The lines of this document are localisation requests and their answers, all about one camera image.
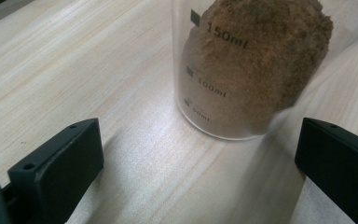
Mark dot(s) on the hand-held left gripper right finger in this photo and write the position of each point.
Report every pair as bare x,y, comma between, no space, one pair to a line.
341,161

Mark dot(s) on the brown powder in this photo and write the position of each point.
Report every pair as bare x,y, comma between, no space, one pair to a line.
254,62

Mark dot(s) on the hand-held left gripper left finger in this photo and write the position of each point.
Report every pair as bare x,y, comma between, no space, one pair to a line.
59,168

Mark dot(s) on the glass measuring beaker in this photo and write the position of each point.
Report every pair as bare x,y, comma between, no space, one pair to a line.
189,56

